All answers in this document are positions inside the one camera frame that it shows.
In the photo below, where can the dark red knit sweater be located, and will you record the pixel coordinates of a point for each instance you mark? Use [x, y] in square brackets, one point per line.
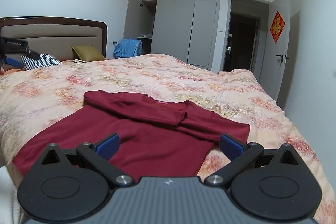
[157, 138]

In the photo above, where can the floral peach bed quilt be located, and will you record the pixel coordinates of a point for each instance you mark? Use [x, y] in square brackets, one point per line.
[31, 101]

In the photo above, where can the grey built-in wardrobe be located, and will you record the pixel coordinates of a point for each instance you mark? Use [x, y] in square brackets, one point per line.
[185, 29]

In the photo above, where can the black door handle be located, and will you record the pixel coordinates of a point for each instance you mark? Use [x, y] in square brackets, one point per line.
[282, 58]

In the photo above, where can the brown padded headboard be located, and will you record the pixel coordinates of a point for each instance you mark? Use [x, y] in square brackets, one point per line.
[56, 35]

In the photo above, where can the blue garment pile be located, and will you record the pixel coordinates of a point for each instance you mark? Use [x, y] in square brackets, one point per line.
[127, 48]

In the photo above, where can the person's left hand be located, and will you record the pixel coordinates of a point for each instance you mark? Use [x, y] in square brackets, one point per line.
[1, 71]

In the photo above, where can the olive green pillow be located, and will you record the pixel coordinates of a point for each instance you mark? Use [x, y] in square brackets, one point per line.
[87, 53]

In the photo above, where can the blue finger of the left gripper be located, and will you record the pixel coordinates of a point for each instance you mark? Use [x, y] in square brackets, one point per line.
[32, 54]
[13, 62]

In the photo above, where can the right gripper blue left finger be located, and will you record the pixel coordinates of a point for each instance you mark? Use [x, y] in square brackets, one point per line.
[103, 149]

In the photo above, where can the red fu door decoration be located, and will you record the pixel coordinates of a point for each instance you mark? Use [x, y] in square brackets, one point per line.
[277, 26]

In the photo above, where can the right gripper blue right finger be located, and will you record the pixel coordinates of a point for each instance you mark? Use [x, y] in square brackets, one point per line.
[233, 148]

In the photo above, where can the white bedroom door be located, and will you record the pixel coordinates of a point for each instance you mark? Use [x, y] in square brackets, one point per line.
[271, 71]

